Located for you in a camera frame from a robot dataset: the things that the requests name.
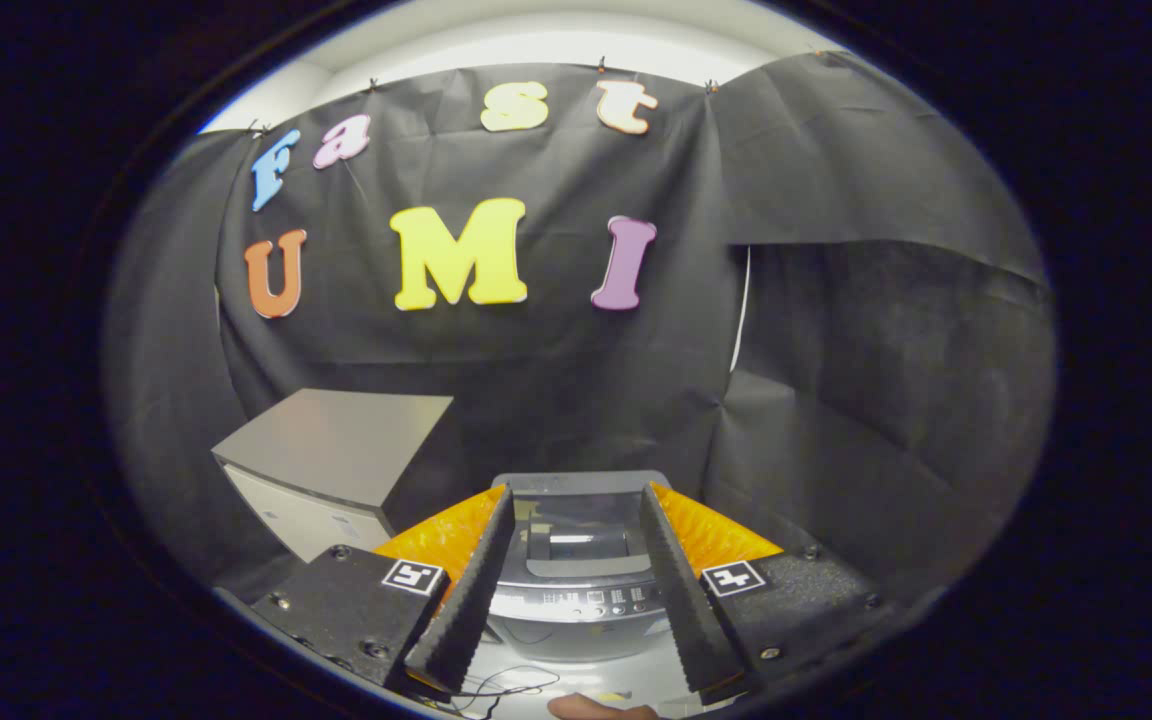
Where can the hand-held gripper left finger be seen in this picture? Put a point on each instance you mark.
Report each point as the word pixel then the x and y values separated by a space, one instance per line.
pixel 466 610

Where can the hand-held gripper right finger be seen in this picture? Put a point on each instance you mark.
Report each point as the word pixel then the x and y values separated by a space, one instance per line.
pixel 686 610

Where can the grey toy washing machine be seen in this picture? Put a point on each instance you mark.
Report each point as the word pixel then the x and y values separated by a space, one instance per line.
pixel 576 640

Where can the dark washing machine lid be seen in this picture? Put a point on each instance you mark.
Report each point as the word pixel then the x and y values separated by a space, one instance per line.
pixel 576 520

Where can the grey white cabinet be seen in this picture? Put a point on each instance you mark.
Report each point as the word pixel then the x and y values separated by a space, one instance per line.
pixel 336 440

